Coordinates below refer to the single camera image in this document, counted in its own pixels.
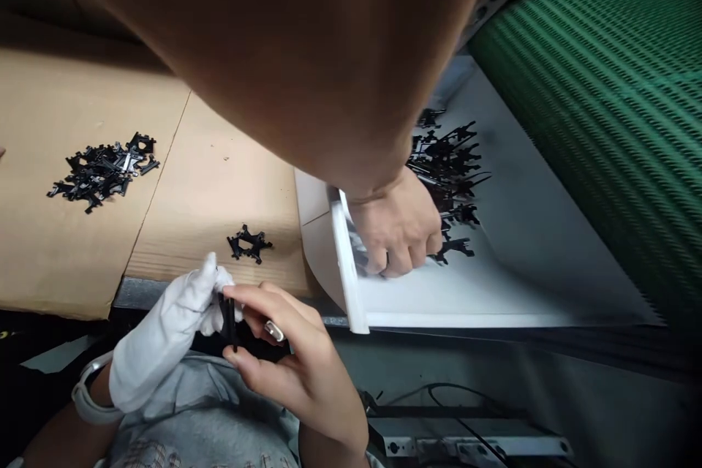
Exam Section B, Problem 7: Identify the person's right hand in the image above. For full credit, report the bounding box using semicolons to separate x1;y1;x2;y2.
221;281;370;453

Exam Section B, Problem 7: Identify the person's left hand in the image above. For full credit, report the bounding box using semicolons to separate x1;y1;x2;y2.
108;251;238;415

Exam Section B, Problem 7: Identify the single black plastic part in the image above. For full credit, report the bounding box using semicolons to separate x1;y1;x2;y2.
216;292;242;355

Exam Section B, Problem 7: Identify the small cluster of black clips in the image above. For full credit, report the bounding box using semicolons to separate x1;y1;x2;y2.
226;223;275;267

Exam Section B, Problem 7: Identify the person's body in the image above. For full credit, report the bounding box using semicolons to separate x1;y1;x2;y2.
101;351;385;468

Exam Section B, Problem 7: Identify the pile of black plastic clips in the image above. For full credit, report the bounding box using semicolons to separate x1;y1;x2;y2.
46;130;162;216

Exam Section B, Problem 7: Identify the large brown cardboard sheet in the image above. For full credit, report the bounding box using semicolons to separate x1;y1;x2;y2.
0;45;194;322

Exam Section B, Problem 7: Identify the heap of black plastic clips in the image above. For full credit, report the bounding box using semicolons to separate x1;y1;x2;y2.
404;105;494;267

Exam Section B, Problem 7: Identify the white plastic tray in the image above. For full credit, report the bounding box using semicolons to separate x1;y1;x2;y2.
293;55;668;335

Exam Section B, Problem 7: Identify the green ribbed conveyor belt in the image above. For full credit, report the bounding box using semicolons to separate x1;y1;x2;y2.
466;0;702;339

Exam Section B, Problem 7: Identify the black cable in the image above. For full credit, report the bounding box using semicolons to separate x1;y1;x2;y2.
378;382;530;468

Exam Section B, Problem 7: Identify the grey metal bracket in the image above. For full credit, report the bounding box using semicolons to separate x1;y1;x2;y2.
366;414;574;468

